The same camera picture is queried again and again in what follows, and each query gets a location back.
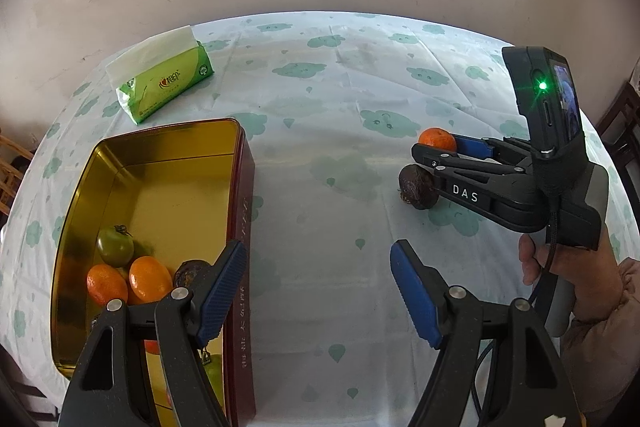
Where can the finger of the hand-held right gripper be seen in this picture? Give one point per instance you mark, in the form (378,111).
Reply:
(450,159)
(472,147)

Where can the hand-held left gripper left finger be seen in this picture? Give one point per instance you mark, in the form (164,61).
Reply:
(220,292)

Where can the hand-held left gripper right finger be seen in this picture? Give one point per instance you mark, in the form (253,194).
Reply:
(415,297)

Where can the small orange mandarin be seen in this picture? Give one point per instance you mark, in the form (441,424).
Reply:
(436,139)

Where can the dark brown round fruit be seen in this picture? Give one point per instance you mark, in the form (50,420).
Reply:
(191,273)
(416,187)

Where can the oval orange citrus fruit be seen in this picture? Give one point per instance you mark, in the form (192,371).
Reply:
(150,278)

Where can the green tomato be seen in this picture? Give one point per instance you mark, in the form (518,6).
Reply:
(115,247)
(214,374)

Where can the red tomato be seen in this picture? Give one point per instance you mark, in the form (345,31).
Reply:
(152,347)

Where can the large orange mandarin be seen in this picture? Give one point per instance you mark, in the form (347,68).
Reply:
(106,283)

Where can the red and gold tin box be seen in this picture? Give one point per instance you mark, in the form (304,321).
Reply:
(165,187)

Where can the person's right forearm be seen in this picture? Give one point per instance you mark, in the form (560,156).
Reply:
(600,357)

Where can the person's right hand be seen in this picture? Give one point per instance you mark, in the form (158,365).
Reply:
(600,277)

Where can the dark wooden chair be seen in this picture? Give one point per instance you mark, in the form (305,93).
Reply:
(620,127)

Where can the cloud print tablecloth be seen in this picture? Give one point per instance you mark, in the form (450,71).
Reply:
(325,107)

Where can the green tissue pack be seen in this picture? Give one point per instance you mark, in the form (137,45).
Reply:
(160,84)

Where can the light wooden stool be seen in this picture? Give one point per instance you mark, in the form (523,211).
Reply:
(12,172)

